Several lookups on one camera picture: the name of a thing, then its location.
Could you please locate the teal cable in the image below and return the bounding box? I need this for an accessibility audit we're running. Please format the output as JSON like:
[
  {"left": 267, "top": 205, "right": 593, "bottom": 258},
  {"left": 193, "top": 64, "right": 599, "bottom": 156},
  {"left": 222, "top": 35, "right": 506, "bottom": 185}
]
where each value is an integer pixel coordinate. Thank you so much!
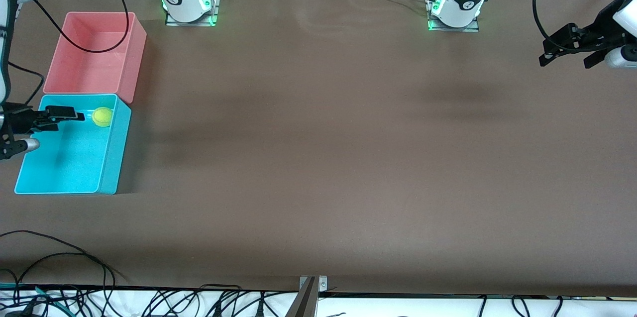
[{"left": 0, "top": 282, "right": 68, "bottom": 308}]

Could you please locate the blue plastic bin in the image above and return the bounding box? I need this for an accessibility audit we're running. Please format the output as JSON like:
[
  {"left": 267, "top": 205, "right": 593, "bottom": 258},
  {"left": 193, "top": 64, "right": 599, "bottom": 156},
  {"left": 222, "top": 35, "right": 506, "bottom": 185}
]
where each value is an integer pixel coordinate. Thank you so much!
[{"left": 14, "top": 94, "right": 132, "bottom": 195}]

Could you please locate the long black loose cable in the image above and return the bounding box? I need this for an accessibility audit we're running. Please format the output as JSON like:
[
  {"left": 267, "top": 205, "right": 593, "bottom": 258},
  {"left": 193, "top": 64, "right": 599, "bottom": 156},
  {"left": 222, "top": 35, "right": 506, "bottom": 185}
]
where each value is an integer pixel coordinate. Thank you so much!
[{"left": 0, "top": 230, "right": 127, "bottom": 317}]

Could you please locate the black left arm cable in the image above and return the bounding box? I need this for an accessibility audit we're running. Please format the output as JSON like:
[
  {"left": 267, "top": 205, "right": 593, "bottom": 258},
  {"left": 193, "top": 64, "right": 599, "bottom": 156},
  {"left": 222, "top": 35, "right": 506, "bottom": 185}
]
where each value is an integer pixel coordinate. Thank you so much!
[{"left": 531, "top": 0, "right": 560, "bottom": 51}]

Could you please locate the dark metal pole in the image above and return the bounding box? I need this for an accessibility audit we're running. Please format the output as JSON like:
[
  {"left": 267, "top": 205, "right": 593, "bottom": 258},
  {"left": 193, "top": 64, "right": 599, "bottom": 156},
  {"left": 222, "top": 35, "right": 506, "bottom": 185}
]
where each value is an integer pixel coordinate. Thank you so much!
[{"left": 285, "top": 277, "right": 319, "bottom": 317}]

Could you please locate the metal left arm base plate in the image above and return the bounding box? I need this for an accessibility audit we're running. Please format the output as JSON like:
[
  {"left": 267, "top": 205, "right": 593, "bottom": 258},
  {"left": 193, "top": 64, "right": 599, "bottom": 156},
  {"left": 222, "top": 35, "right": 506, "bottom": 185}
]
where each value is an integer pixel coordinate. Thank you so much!
[{"left": 427, "top": 0, "right": 480, "bottom": 32}]

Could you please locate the pink plastic bin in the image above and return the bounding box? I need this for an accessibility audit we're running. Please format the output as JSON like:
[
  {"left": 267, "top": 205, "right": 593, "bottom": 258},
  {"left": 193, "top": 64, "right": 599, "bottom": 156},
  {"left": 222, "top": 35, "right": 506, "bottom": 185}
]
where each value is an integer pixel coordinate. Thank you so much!
[{"left": 43, "top": 11, "right": 147, "bottom": 105}]

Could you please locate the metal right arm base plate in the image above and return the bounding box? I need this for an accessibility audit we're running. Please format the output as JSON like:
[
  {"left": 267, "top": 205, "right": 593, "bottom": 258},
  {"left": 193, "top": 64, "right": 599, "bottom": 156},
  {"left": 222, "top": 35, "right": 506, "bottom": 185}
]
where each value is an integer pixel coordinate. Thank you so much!
[{"left": 165, "top": 0, "right": 220, "bottom": 26}]

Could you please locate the metal table edge bracket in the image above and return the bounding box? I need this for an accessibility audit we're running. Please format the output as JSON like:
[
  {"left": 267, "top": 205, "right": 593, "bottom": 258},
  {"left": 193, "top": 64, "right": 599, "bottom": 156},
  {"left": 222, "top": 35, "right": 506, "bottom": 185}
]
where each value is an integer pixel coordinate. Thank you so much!
[{"left": 300, "top": 276, "right": 328, "bottom": 292}]

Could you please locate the yellow tennis ball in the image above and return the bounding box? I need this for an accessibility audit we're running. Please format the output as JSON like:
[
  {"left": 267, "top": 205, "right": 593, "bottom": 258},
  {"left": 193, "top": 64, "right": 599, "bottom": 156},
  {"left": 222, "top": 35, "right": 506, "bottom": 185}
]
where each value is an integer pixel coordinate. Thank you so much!
[{"left": 92, "top": 107, "right": 113, "bottom": 127}]

